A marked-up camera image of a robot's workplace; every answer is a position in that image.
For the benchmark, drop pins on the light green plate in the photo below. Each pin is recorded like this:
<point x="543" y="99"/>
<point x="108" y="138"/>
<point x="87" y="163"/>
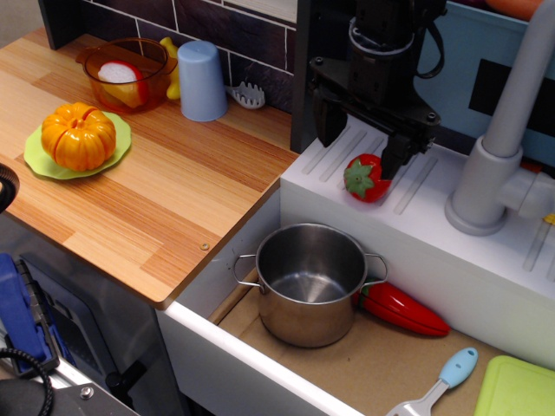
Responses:
<point x="42" y="164"/>

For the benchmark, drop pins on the blue clamp tool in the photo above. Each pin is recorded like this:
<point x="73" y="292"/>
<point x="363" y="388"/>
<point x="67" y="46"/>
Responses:
<point x="25" y="314"/>

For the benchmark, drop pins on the red toy strawberry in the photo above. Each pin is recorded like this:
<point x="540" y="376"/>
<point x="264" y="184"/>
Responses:
<point x="363" y="179"/>

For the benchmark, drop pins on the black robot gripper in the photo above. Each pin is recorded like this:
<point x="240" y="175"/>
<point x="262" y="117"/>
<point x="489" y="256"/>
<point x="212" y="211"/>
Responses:
<point x="378" y="90"/>

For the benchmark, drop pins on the orange transparent bowl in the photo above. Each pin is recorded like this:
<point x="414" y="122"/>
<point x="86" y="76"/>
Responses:
<point x="150" y="57"/>

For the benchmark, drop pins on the orange toy pumpkin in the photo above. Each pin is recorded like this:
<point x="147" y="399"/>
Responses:
<point x="78" y="137"/>

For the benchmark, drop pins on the red white toy radish slice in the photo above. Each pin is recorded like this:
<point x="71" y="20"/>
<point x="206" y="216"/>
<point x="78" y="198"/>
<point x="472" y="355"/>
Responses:
<point x="119" y="72"/>

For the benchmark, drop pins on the red toy chili pepper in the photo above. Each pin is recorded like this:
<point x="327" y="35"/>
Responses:
<point x="394" y="306"/>

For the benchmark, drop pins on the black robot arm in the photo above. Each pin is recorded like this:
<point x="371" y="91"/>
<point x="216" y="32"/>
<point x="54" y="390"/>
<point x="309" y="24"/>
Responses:
<point x="387" y="27"/>

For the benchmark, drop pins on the light blue plastic cup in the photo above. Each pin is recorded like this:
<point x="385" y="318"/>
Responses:
<point x="202" y="88"/>

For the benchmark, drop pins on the grey toy faucet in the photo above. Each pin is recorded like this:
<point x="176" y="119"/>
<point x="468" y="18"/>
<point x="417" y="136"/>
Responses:
<point x="492" y="181"/>

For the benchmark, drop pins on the white toy sink unit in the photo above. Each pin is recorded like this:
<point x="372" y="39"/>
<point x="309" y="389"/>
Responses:
<point x="496" y="292"/>

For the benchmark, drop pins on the lime green cutting board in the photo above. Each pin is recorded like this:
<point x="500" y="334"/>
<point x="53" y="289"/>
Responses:
<point x="515" y="387"/>

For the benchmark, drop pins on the stainless steel pot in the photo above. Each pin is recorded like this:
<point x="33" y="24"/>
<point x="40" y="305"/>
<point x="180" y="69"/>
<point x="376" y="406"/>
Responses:
<point x="307" y="276"/>

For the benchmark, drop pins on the yellow toy cheese wedge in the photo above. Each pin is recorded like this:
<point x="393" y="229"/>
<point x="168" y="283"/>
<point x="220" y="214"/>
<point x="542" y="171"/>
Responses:
<point x="132" y="95"/>

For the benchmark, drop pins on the blue handled white spatula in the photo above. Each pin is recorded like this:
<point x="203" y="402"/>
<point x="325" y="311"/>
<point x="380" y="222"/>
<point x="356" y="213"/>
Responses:
<point x="454" y="372"/>

